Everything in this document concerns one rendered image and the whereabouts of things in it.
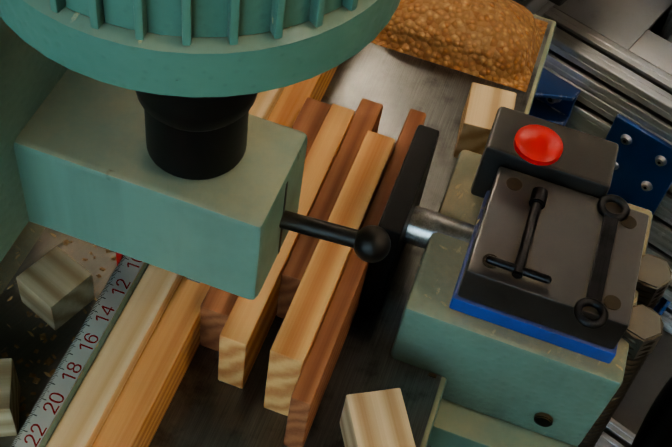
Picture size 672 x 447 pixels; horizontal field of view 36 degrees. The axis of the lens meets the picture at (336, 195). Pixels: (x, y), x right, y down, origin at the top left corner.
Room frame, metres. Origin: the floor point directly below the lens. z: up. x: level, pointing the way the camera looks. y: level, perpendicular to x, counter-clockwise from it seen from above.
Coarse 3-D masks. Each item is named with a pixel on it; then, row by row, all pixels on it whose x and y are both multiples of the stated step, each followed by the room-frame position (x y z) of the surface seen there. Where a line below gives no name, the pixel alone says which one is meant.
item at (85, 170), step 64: (64, 128) 0.33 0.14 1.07; (128, 128) 0.34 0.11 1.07; (256, 128) 0.36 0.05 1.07; (64, 192) 0.31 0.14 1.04; (128, 192) 0.31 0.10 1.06; (192, 192) 0.31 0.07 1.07; (256, 192) 0.31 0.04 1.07; (128, 256) 0.31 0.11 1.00; (192, 256) 0.30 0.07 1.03; (256, 256) 0.29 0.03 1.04
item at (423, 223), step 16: (432, 128) 0.45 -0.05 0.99; (416, 144) 0.43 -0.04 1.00; (432, 144) 0.44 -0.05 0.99; (416, 160) 0.42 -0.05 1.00; (400, 176) 0.40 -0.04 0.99; (416, 176) 0.41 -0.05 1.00; (400, 192) 0.39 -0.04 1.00; (416, 192) 0.40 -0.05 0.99; (400, 208) 0.38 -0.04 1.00; (416, 208) 0.41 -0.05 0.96; (384, 224) 0.37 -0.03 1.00; (400, 224) 0.37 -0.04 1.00; (416, 224) 0.40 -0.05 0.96; (432, 224) 0.40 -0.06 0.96; (448, 224) 0.40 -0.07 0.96; (464, 224) 0.40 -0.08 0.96; (400, 240) 0.37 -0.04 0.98; (416, 240) 0.39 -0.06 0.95; (464, 240) 0.39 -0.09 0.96; (400, 256) 0.41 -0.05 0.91; (368, 272) 0.36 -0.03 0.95; (384, 272) 0.36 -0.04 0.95; (368, 288) 0.36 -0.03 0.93; (384, 288) 0.36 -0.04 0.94; (368, 304) 0.36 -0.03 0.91
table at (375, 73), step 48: (384, 48) 0.62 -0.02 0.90; (336, 96) 0.55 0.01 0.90; (384, 96) 0.56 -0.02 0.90; (432, 96) 0.57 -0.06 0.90; (528, 96) 0.59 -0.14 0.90; (432, 192) 0.48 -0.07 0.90; (384, 336) 0.35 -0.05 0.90; (192, 384) 0.29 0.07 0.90; (336, 384) 0.31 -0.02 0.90; (384, 384) 0.31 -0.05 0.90; (432, 384) 0.32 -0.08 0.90; (192, 432) 0.26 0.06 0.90; (240, 432) 0.26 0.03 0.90; (336, 432) 0.28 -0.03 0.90; (432, 432) 0.31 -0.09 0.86; (480, 432) 0.31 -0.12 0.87; (528, 432) 0.31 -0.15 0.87
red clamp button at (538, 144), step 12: (528, 132) 0.43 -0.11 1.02; (540, 132) 0.43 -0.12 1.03; (552, 132) 0.44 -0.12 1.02; (516, 144) 0.42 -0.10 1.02; (528, 144) 0.42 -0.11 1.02; (540, 144) 0.42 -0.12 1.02; (552, 144) 0.43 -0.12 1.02; (528, 156) 0.42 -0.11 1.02; (540, 156) 0.42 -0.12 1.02; (552, 156) 0.42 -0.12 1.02
